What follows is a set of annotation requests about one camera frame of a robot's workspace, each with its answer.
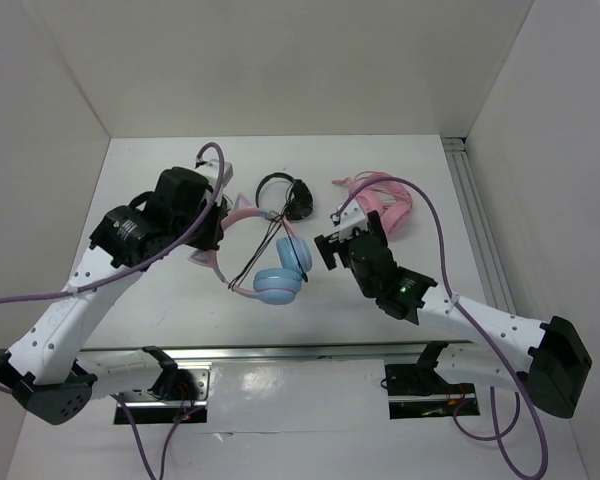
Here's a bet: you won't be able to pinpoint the black headphone audio cable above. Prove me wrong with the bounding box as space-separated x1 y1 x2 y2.
228 209 311 292

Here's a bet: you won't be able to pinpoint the pink blue cat-ear headphones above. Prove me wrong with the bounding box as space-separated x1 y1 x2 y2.
188 192 315 306

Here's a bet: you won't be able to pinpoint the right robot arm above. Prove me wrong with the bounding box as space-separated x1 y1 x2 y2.
314 214 593 419

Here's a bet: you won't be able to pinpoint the middle black headphones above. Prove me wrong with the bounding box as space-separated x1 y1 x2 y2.
255 172 314 222

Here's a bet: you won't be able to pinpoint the pink gaming headset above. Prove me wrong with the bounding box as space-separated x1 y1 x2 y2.
331 170 413 239

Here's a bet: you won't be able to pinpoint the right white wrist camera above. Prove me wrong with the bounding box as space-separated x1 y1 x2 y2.
330 200 368 243

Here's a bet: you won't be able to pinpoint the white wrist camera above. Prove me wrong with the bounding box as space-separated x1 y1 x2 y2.
194 160 234 189
330 200 368 243

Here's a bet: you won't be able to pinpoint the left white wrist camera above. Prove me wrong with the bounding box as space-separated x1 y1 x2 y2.
194 160 234 189

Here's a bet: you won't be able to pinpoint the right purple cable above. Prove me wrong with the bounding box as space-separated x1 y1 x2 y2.
332 174 551 477

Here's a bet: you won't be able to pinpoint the front aluminium rail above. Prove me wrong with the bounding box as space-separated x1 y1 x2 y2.
74 339 481 366

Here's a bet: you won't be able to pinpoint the aluminium rail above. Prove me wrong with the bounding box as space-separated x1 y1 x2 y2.
441 137 516 314
74 339 481 366

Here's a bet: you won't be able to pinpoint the right aluminium rail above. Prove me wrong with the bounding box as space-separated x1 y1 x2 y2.
441 137 516 314

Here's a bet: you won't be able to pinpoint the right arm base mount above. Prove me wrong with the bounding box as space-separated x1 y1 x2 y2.
380 364 480 420

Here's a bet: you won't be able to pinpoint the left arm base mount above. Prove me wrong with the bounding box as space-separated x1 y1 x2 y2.
119 363 211 425

